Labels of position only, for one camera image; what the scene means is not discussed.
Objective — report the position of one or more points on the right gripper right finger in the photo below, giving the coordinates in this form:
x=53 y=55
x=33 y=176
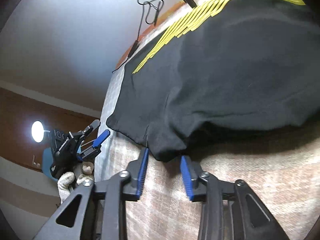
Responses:
x=249 y=217

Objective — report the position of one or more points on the black pants yellow stripes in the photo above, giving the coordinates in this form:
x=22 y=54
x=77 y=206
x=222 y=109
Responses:
x=226 y=68

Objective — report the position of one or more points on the left gloved hand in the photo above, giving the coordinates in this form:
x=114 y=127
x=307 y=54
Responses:
x=68 y=178

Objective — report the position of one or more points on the checked beige bed cover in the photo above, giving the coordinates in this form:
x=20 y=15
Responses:
x=281 y=166

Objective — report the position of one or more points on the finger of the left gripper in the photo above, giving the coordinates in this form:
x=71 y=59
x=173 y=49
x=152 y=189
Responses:
x=90 y=129
x=92 y=151

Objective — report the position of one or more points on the round wall lamp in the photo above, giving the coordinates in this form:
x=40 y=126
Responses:
x=37 y=131

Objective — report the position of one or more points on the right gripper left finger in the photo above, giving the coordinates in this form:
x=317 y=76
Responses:
x=76 y=217

